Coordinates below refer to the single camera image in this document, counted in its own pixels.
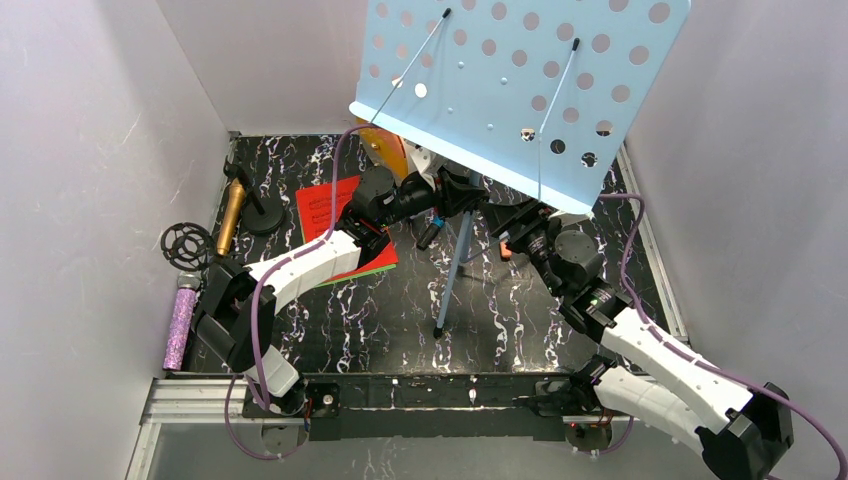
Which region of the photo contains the green sheet music page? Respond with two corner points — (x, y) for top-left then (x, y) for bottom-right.
(302, 227), (398, 286)

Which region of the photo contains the light blue music stand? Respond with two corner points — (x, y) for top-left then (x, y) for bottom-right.
(349, 0), (692, 339)

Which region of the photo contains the red sheet music page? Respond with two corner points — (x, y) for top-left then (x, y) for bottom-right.
(295, 175), (400, 274)

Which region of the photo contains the gold microphone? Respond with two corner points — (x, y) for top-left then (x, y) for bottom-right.
(215, 179), (246, 257)

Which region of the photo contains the black shock-mount tripod stand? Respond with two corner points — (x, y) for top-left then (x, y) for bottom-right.
(159, 222), (214, 272)

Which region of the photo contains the purple glitter microphone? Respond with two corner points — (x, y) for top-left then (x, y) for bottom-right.
(162, 272), (201, 371)

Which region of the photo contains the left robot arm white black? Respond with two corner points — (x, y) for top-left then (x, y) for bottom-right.
(192, 167), (488, 411)

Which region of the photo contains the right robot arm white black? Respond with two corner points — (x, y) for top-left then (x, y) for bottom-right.
(482, 200), (794, 479)

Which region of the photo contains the orange white highlighter pen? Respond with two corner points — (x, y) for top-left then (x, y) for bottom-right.
(499, 242), (512, 262)

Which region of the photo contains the black blue marker pen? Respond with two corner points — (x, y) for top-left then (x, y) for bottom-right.
(416, 220), (443, 251)

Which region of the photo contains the round three-drawer storage box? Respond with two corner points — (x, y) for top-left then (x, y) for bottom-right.
(357, 128), (410, 185)

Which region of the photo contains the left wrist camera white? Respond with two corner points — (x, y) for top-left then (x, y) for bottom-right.
(403, 140), (443, 190)

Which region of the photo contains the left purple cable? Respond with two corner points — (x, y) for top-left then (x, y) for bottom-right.
(225, 123), (379, 462)

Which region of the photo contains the aluminium frame rail base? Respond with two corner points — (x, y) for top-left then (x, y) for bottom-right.
(127, 372), (660, 479)

